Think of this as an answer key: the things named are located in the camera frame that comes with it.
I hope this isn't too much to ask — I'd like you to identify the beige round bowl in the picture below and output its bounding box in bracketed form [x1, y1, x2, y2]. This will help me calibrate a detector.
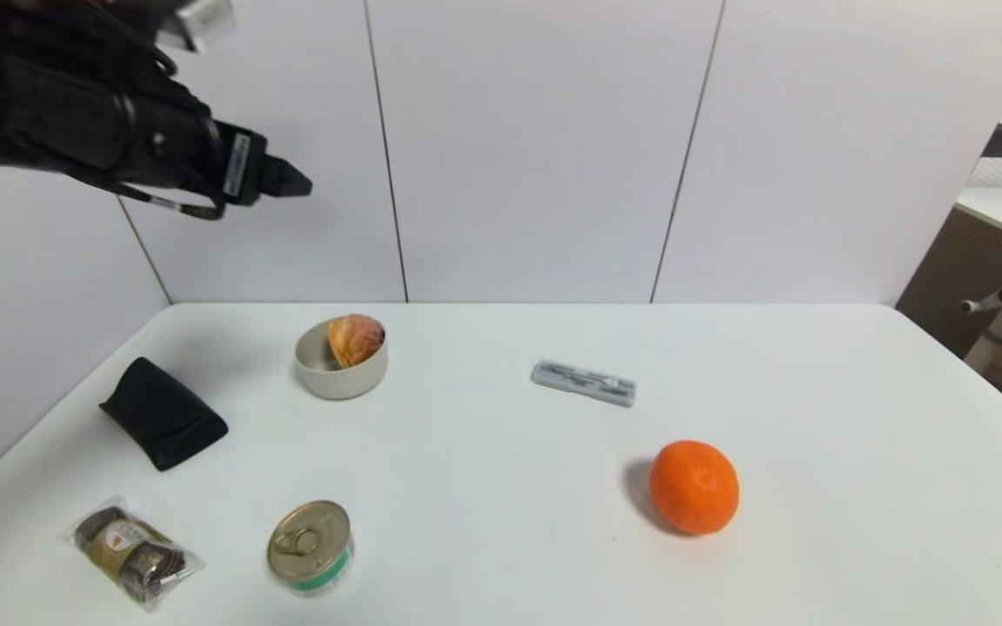
[293, 316, 390, 402]

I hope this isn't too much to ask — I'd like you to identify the black glasses case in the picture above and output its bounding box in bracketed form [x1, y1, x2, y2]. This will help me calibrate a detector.
[99, 356, 230, 472]

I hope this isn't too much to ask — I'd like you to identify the clear wrapped cookie packet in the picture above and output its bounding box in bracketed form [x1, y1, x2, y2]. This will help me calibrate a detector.
[60, 496, 206, 611]

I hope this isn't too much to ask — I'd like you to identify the brown perforated panel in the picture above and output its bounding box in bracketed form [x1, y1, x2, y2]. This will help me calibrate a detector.
[892, 209, 1002, 359]

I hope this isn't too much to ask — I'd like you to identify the orange fruit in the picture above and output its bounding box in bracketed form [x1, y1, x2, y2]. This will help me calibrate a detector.
[648, 439, 741, 536]

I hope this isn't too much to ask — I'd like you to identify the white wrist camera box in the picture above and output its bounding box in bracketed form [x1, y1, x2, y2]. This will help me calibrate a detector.
[157, 0, 237, 53]

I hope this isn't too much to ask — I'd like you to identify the gold lid tin can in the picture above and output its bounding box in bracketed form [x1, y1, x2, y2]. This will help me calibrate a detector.
[267, 499, 355, 597]

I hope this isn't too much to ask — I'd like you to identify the grey flat plastic case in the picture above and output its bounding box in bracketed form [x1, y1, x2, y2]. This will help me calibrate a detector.
[530, 360, 638, 409]

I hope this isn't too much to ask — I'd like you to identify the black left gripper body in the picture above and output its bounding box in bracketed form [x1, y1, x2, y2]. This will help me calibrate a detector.
[116, 85, 269, 207]

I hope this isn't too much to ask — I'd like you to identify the golden bread bun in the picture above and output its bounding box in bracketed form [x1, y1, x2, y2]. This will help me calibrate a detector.
[327, 314, 386, 370]

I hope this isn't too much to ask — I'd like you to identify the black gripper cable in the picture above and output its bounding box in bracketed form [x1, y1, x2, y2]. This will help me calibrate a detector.
[66, 170, 228, 222]

